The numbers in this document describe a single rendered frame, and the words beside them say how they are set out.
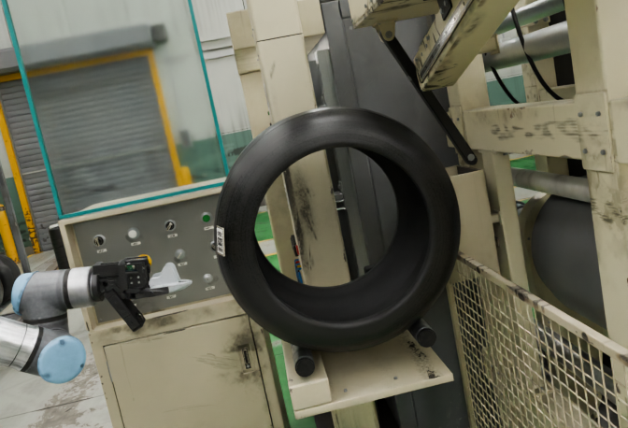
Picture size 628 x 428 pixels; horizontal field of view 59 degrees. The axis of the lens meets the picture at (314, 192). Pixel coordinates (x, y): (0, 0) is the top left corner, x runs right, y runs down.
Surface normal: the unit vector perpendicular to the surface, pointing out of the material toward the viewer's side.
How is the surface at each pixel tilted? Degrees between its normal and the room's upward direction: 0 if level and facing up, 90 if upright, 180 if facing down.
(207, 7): 90
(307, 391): 90
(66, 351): 90
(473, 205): 90
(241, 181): 61
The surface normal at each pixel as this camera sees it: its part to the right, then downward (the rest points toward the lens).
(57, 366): 0.63, -0.01
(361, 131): 0.14, -0.07
